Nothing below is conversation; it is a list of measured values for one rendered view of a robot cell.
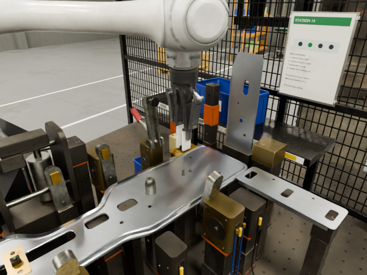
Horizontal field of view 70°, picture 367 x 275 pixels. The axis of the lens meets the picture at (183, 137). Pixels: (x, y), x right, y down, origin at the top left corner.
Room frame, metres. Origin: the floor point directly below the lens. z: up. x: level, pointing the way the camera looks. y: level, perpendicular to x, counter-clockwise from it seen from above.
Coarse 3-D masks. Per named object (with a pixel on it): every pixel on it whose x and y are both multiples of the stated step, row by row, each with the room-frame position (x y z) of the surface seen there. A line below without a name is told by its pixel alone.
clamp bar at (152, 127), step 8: (152, 96) 0.81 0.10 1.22; (144, 104) 0.79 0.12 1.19; (152, 104) 0.77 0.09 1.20; (144, 112) 0.79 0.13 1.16; (152, 112) 0.80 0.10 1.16; (152, 120) 0.80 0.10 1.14; (152, 128) 0.79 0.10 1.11; (152, 136) 0.77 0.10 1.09; (160, 136) 0.79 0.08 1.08; (160, 144) 0.79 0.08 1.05
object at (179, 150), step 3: (192, 144) 0.71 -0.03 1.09; (180, 147) 0.68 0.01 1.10; (192, 147) 0.69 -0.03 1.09; (195, 147) 0.69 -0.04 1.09; (171, 150) 0.68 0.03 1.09; (174, 150) 0.68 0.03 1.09; (177, 150) 0.68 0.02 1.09; (180, 150) 0.68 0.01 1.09; (186, 150) 0.68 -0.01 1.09; (189, 150) 0.68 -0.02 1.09; (171, 153) 0.66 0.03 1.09; (174, 153) 0.66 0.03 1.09; (177, 153) 0.66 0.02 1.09; (180, 153) 0.66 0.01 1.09; (183, 153) 0.66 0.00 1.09; (177, 156) 0.64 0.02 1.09
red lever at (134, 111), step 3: (132, 111) 0.86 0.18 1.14; (135, 111) 0.86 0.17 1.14; (132, 114) 0.86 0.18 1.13; (135, 114) 0.85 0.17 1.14; (138, 114) 0.85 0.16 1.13; (135, 117) 0.85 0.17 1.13; (138, 117) 0.84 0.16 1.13; (141, 117) 0.85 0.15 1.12; (138, 120) 0.84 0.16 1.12; (141, 120) 0.84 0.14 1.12; (141, 123) 0.83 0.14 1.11; (144, 123) 0.83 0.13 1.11; (141, 126) 0.83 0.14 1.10; (144, 126) 0.82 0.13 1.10; (144, 129) 0.82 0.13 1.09; (147, 135) 0.80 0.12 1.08; (153, 135) 0.80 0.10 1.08; (153, 138) 0.79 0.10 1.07; (156, 141) 0.78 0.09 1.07
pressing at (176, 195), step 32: (192, 160) 0.77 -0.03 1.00; (224, 160) 0.77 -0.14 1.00; (128, 192) 0.60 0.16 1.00; (160, 192) 0.60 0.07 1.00; (192, 192) 0.60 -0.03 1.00; (64, 224) 0.47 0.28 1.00; (128, 224) 0.47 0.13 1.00; (160, 224) 0.48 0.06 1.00; (0, 256) 0.38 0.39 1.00; (96, 256) 0.39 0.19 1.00
